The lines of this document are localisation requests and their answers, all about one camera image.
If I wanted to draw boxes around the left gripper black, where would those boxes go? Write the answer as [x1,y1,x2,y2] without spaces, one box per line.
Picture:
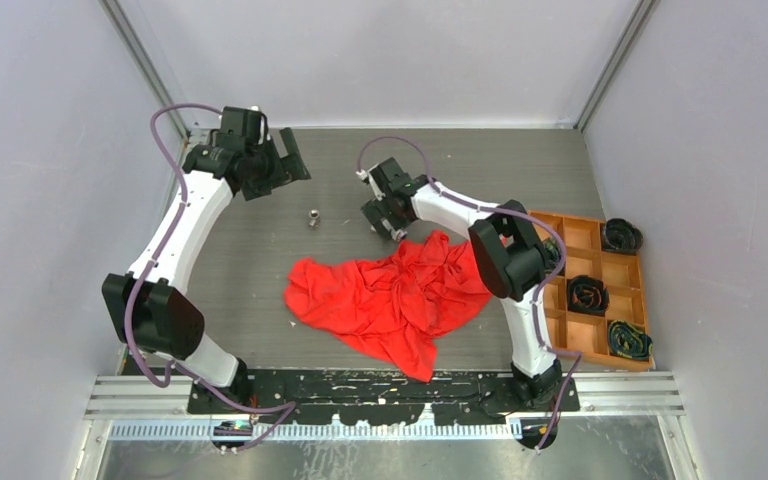
[242,128,310,201]

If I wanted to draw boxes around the white faucet with chrome head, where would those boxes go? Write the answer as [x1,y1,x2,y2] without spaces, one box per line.
[390,228,408,242]

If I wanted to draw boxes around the silver metal pipe fitting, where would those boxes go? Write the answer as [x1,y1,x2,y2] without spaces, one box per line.
[308,209,321,228]

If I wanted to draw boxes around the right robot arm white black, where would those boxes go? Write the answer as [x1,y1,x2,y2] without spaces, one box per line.
[356,158,562,411]

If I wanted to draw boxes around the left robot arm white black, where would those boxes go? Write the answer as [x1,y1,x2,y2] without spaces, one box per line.
[102,106,311,413]

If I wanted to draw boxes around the red cloth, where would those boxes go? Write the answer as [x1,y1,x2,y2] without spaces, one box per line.
[283,230,493,382]

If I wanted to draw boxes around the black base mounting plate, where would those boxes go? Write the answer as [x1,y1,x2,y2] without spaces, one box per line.
[187,368,581,429]

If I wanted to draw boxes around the orange compartment tray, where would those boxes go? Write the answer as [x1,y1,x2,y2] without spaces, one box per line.
[531,211,654,371]

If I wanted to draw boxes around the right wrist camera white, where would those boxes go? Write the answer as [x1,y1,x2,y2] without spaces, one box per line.
[355,169,381,199]

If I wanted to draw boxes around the black coiled strap upper compartment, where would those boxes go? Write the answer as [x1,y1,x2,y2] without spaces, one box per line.
[542,238,565,272]

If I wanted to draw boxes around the black coiled strap compartment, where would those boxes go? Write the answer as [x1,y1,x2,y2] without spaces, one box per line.
[607,320,654,362]
[566,275,611,317]
[542,238,565,272]

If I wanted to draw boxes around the black coiled strap middle compartment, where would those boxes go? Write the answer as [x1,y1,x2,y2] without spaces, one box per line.
[566,275,611,317]

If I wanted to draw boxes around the black coiled strap outside tray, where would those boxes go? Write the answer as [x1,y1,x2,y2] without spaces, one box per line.
[600,217,644,256]

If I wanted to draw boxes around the black coiled strap lower compartment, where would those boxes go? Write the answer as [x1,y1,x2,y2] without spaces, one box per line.
[607,320,654,362]

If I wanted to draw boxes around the slotted cable duct grey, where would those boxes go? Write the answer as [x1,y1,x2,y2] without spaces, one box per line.
[109,419,522,441]

